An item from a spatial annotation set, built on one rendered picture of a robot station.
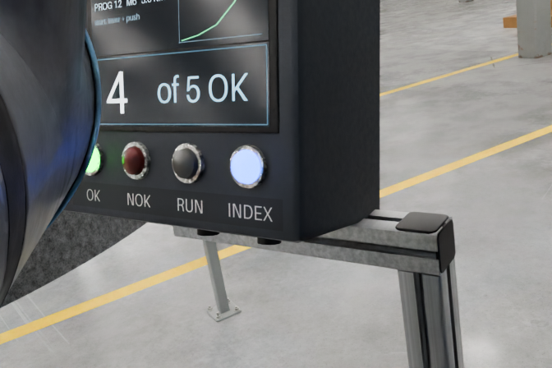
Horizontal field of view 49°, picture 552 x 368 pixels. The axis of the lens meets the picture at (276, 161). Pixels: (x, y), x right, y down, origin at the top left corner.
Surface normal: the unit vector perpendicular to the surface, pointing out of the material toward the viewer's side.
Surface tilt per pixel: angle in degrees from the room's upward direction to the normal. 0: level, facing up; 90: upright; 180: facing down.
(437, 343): 90
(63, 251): 90
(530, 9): 90
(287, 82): 75
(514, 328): 0
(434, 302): 90
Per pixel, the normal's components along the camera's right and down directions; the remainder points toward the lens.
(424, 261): -0.55, 0.33
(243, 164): -0.52, 0.04
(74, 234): 0.81, 0.04
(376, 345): -0.16, -0.94
